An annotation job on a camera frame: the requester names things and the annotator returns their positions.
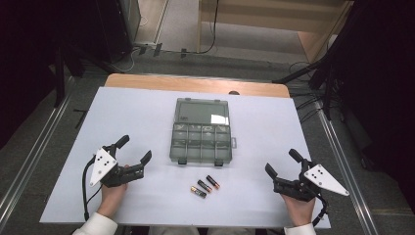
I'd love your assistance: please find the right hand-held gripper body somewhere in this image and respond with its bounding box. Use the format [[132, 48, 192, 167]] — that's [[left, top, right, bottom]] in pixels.
[[273, 159, 350, 203]]

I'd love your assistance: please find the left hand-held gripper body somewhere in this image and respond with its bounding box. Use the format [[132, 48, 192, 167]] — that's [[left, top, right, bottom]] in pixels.
[[89, 144, 145, 189]]

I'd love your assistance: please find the clear grey plastic organizer box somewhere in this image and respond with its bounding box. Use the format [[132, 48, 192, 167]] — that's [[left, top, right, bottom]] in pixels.
[[168, 97, 238, 167]]

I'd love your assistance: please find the black and orange battery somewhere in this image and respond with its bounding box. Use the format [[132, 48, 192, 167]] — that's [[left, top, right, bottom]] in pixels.
[[197, 179, 213, 194], [206, 174, 221, 190], [190, 185, 208, 200]]

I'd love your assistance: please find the person's right hand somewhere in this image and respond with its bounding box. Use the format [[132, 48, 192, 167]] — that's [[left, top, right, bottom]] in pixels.
[[281, 194, 317, 227]]

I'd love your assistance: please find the person's left hand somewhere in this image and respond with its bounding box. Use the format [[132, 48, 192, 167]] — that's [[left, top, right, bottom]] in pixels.
[[96, 164, 129, 219]]

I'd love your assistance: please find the white table board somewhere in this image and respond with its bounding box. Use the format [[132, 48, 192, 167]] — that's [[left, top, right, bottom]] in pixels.
[[39, 86, 332, 230]]

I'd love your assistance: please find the wooden table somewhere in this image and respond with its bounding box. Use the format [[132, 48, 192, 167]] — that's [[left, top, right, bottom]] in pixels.
[[104, 72, 291, 99]]

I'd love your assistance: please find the black metal stand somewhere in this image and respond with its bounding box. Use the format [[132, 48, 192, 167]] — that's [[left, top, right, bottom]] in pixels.
[[53, 41, 86, 110]]

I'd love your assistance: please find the black tripod stand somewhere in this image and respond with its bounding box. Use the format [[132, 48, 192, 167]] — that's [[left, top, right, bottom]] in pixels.
[[272, 0, 363, 122]]

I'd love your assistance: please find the black cabinet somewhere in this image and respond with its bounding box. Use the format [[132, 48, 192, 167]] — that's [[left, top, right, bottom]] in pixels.
[[93, 0, 142, 64]]

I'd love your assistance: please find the light wooden shelf unit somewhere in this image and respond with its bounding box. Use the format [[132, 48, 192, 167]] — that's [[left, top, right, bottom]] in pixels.
[[195, 0, 355, 64]]

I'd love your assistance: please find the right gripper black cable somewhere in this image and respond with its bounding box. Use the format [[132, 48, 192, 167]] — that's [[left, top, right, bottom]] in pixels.
[[311, 194, 329, 228]]

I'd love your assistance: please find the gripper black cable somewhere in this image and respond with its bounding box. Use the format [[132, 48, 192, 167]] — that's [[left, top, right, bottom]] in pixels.
[[81, 156, 103, 222], [311, 194, 329, 228]]

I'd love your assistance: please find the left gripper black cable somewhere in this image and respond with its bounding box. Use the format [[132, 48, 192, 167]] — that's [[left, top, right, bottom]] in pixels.
[[81, 156, 103, 222]]

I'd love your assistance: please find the metal floor rail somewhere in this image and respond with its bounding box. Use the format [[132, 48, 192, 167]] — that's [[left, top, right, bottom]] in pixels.
[[315, 107, 380, 235], [0, 77, 75, 223]]

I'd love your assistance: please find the bundle of black floor cables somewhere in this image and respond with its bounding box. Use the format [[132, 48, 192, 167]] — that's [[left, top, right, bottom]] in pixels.
[[288, 61, 328, 124]]

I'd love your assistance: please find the white floor cable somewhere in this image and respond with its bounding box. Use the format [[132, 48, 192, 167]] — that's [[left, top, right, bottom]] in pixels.
[[110, 15, 149, 73]]

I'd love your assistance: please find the black floor cable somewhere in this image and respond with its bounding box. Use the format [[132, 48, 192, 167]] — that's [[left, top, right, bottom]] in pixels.
[[180, 0, 220, 59]]

